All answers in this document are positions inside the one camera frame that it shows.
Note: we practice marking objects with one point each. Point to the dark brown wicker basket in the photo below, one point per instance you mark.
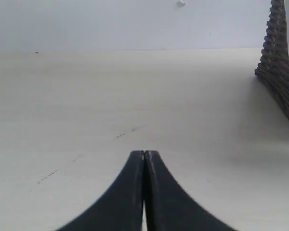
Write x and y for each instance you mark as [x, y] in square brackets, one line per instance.
[273, 68]

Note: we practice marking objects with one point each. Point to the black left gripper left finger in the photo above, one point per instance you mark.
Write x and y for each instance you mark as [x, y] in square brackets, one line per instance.
[120, 208]

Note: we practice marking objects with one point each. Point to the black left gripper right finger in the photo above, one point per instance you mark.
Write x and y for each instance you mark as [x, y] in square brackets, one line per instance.
[168, 207]

